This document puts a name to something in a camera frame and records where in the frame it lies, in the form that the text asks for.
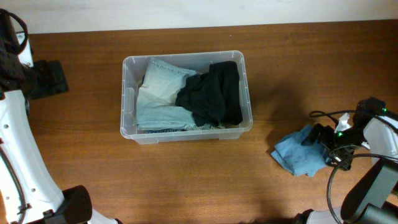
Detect light blue cloth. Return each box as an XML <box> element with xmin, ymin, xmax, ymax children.
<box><xmin>271</xmin><ymin>124</ymin><xmax>330</xmax><ymax>177</ymax></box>

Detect light wash jeans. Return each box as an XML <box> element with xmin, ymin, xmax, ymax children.
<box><xmin>133</xmin><ymin>57</ymin><xmax>226</xmax><ymax>132</ymax></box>

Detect dark blue jeans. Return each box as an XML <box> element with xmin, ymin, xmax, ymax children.
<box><xmin>145</xmin><ymin>128</ymin><xmax>187</xmax><ymax>134</ymax></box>

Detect black garment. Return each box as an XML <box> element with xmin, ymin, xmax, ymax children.
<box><xmin>209</xmin><ymin>61</ymin><xmax>243</xmax><ymax>125</ymax></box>

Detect dark garment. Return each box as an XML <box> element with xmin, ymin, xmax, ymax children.
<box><xmin>175</xmin><ymin>72</ymin><xmax>226</xmax><ymax>126</ymax></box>

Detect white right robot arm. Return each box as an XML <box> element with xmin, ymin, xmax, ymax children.
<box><xmin>302</xmin><ymin>97</ymin><xmax>397</xmax><ymax>223</ymax></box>

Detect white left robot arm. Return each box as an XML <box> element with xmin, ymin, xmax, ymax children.
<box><xmin>1</xmin><ymin>9</ymin><xmax>120</xmax><ymax>224</ymax></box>

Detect clear plastic storage container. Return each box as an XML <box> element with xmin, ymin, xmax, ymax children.
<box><xmin>120</xmin><ymin>50</ymin><xmax>254</xmax><ymax>144</ymax></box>

